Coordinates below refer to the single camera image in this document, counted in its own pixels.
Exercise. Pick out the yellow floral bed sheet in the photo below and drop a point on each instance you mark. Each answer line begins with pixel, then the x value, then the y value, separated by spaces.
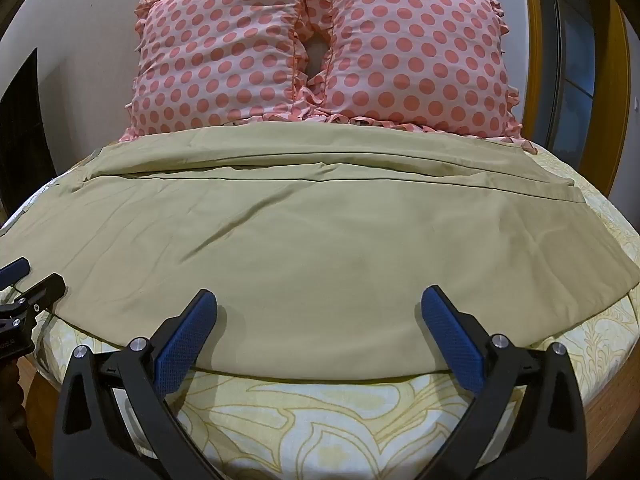
pixel 325 425

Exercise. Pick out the dark wooden furniture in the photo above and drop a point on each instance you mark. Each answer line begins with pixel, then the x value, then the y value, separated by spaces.
pixel 22 125

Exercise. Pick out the khaki pants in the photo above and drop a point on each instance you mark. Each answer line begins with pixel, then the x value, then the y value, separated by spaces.
pixel 310 240

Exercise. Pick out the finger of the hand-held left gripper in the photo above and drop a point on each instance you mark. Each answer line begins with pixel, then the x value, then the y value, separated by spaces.
pixel 14 269
pixel 42 290

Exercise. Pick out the pink polka dot pillow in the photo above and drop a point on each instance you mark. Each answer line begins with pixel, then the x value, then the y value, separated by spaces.
pixel 217 55
pixel 415 55

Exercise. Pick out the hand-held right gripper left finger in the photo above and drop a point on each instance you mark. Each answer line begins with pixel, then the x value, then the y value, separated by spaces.
pixel 180 342

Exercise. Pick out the wooden bed frame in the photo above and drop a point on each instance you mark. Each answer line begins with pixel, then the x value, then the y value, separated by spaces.
pixel 612 410

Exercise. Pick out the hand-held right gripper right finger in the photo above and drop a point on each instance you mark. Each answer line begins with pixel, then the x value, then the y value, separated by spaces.
pixel 452 342

